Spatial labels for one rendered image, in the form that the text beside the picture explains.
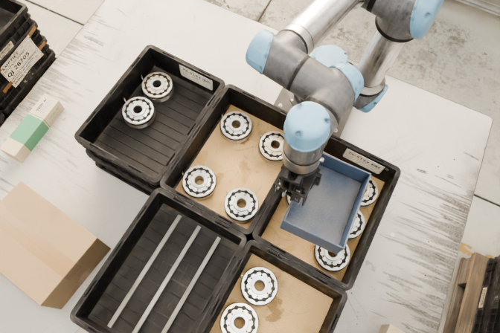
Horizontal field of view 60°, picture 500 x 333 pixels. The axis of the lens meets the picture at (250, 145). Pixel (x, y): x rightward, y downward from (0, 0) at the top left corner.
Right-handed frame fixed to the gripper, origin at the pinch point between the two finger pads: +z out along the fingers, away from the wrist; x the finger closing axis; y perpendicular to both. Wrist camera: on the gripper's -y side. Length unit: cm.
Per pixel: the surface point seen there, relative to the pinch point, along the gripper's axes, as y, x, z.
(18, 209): 35, -71, 20
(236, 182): -3.1, -20.6, 27.8
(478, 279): -35, 80, 106
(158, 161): 2, -45, 26
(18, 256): 45, -63, 21
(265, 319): 28.2, 4.9, 30.0
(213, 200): 5.2, -23.9, 27.5
